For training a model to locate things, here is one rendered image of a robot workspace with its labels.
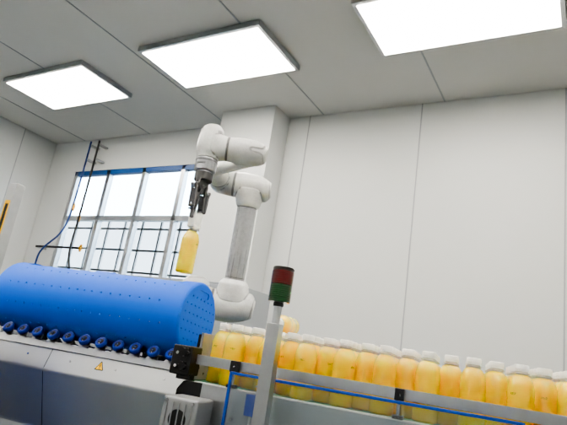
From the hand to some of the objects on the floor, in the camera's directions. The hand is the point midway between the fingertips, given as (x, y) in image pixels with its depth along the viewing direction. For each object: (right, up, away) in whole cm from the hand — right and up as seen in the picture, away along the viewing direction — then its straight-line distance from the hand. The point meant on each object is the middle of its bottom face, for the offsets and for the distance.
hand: (194, 220), depth 206 cm
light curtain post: (-138, -143, +37) cm, 202 cm away
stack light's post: (+16, -133, -90) cm, 161 cm away
